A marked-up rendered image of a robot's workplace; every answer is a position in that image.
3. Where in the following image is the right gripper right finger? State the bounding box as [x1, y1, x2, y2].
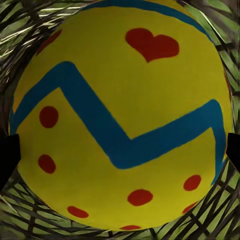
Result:
[226, 133, 240, 173]

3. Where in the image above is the wicker basket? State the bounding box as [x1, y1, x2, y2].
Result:
[0, 0, 240, 240]

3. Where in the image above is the easter egg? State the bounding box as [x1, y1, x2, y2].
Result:
[8, 0, 233, 232]

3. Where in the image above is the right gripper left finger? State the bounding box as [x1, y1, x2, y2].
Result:
[0, 133, 21, 192]

